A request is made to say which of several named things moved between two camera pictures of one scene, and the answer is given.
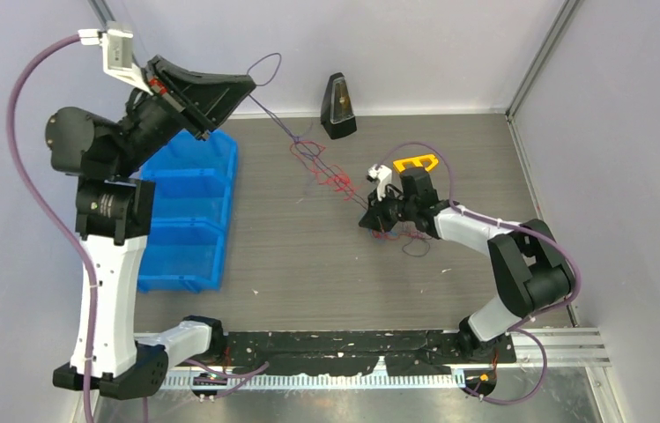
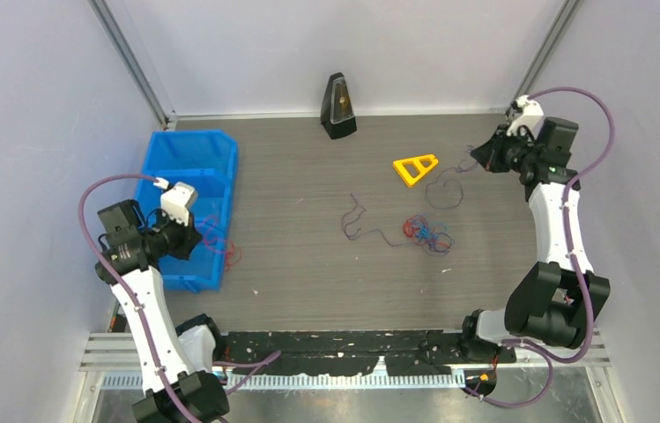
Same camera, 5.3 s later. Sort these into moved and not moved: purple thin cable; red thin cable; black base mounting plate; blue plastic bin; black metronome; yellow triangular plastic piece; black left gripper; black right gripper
Moved: black right gripper; red thin cable; black left gripper; purple thin cable
Not moved: yellow triangular plastic piece; black base mounting plate; blue plastic bin; black metronome
